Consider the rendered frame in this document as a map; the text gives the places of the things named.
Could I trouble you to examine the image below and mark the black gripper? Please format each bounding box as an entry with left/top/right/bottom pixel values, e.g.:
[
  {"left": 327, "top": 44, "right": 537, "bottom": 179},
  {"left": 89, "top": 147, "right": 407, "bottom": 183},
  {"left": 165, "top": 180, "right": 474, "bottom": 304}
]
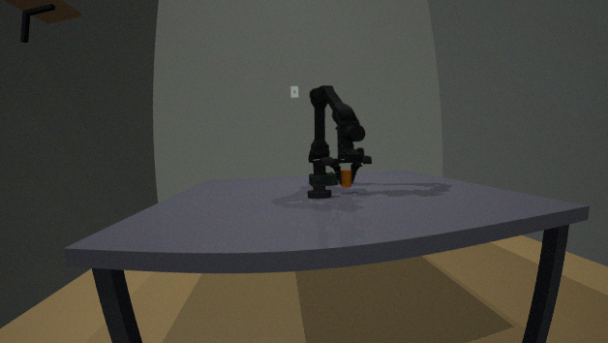
[{"left": 319, "top": 141, "right": 372, "bottom": 184}]

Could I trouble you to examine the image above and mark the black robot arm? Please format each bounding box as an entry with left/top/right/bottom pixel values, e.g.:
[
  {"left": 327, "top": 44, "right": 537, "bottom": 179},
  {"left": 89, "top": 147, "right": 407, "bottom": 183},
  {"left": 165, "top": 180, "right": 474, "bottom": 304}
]
[{"left": 308, "top": 85, "right": 365, "bottom": 175}]

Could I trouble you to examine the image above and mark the orange tapered knob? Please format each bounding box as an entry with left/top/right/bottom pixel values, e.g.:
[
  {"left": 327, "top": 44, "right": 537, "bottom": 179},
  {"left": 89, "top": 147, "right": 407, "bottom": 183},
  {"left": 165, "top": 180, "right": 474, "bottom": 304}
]
[{"left": 341, "top": 170, "right": 351, "bottom": 188}]

